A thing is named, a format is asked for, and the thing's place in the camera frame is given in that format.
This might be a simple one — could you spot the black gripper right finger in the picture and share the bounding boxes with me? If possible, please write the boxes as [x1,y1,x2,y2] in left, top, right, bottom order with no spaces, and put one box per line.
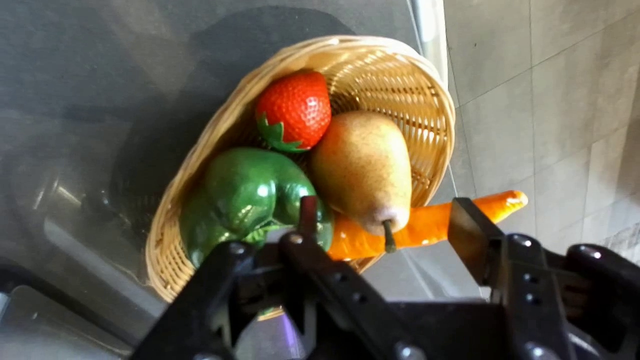
[446,195,640,360]

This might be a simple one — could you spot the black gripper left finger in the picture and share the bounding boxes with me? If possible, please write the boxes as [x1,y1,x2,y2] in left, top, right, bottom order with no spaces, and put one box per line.
[128,194,429,360]

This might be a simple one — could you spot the yellow toy pear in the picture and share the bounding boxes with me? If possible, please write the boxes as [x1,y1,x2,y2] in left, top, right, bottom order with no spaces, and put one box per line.
[307,110,414,253]

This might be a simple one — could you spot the round wicker basket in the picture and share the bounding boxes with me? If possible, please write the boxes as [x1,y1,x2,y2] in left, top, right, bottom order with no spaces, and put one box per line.
[145,33,458,305]

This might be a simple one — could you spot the orange toy carrot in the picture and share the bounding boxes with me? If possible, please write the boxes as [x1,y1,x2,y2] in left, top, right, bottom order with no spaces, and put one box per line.
[326,187,530,264]

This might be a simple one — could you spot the green toy bell pepper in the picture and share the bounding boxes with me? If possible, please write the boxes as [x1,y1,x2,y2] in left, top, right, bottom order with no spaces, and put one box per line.
[178,145,336,267]

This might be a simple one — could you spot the red toy strawberry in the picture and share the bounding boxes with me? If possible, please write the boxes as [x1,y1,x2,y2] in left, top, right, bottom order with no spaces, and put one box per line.
[255,68,335,155]

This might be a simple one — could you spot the steel dishwasher handle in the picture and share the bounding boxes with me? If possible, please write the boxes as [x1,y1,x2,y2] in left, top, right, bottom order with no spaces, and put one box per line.
[409,0,451,75]

